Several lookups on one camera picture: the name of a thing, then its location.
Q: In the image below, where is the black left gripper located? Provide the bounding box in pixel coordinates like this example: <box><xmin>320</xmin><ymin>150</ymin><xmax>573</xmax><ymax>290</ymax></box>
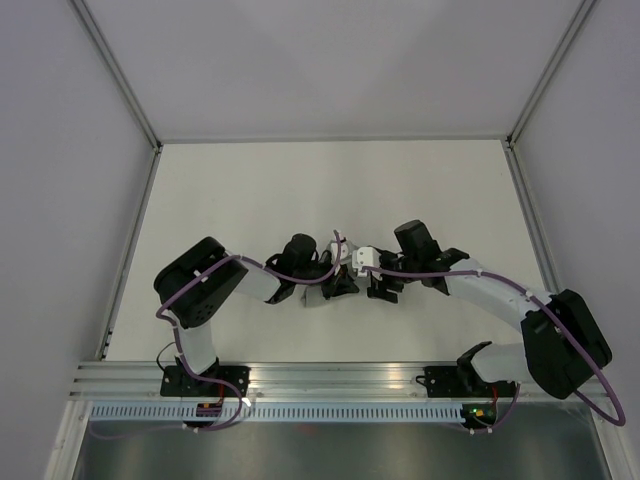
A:
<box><xmin>294</xmin><ymin>260</ymin><xmax>359</xmax><ymax>301</ymax></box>

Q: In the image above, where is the grey cloth napkin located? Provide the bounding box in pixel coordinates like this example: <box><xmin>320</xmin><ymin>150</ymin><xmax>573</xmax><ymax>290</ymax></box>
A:
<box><xmin>298</xmin><ymin>238</ymin><xmax>361</xmax><ymax>309</ymax></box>

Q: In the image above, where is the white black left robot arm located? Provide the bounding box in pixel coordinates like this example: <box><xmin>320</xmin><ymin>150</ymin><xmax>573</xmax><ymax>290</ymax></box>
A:
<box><xmin>153</xmin><ymin>232</ymin><xmax>359</xmax><ymax>396</ymax></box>

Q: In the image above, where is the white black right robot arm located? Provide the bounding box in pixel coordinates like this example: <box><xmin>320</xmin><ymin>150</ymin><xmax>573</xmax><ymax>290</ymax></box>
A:
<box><xmin>353</xmin><ymin>220</ymin><xmax>613</xmax><ymax>399</ymax></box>

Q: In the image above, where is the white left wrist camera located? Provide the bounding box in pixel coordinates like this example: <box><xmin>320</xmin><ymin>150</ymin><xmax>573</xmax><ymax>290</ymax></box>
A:
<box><xmin>326</xmin><ymin>230</ymin><xmax>357</xmax><ymax>276</ymax></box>

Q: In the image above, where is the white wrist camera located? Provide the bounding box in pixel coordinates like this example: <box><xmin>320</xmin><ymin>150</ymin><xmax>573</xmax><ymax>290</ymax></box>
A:
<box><xmin>326</xmin><ymin>230</ymin><xmax>357</xmax><ymax>276</ymax></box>
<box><xmin>351</xmin><ymin>246</ymin><xmax>381</xmax><ymax>279</ymax></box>

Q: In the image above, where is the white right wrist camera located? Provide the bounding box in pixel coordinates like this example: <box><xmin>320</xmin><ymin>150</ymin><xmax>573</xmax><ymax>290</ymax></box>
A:
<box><xmin>351</xmin><ymin>246</ymin><xmax>381</xmax><ymax>279</ymax></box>

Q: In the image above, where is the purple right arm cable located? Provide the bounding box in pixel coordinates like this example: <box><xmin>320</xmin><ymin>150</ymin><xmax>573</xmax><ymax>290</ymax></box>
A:
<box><xmin>362</xmin><ymin>264</ymin><xmax>627</xmax><ymax>436</ymax></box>

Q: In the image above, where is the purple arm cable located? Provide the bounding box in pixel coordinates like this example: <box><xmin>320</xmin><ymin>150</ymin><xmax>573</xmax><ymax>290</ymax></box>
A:
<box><xmin>89</xmin><ymin>228</ymin><xmax>346</xmax><ymax>441</ymax></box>
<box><xmin>362</xmin><ymin>264</ymin><xmax>627</xmax><ymax>436</ymax></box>

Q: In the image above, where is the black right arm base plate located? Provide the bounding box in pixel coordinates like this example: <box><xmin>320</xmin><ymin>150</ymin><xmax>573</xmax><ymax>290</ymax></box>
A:
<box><xmin>422</xmin><ymin>365</ymin><xmax>516</xmax><ymax>399</ymax></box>

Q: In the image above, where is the white slotted cable duct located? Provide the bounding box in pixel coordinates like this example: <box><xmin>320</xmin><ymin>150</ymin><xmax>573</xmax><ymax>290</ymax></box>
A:
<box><xmin>90</xmin><ymin>401</ymin><xmax>465</xmax><ymax>423</ymax></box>

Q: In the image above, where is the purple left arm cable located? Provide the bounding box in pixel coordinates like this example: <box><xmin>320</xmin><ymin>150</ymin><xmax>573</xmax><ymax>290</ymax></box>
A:
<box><xmin>89</xmin><ymin>228</ymin><xmax>346</xmax><ymax>441</ymax></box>

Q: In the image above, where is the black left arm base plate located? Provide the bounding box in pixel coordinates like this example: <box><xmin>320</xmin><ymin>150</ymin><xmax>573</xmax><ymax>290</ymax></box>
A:
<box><xmin>160</xmin><ymin>365</ymin><xmax>250</xmax><ymax>398</ymax></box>

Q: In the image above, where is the aluminium frame rail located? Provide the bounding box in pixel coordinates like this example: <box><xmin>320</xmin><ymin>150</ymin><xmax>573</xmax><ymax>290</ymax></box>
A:
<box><xmin>68</xmin><ymin>361</ymin><xmax>437</xmax><ymax>402</ymax></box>

